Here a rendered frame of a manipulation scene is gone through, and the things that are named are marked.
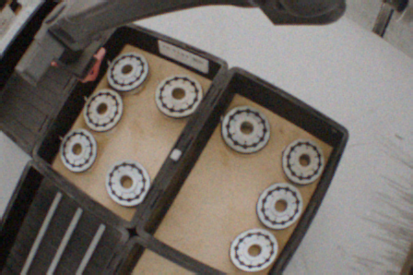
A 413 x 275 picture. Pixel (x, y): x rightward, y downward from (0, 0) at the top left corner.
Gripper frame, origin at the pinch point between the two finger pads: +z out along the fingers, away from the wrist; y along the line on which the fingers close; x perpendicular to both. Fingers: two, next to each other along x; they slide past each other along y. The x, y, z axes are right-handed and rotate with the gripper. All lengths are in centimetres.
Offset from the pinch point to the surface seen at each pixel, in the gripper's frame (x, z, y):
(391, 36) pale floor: 136, 114, 74
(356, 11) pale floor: 138, 113, 47
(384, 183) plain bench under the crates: 22, 38, 73
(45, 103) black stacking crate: -7.1, 23.0, -18.3
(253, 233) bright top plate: -8.6, 20.3, 41.9
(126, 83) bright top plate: 6.9, 20.5, 1.7
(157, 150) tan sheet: -2.2, 23.4, 15.4
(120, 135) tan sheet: -3.4, 23.2, 6.2
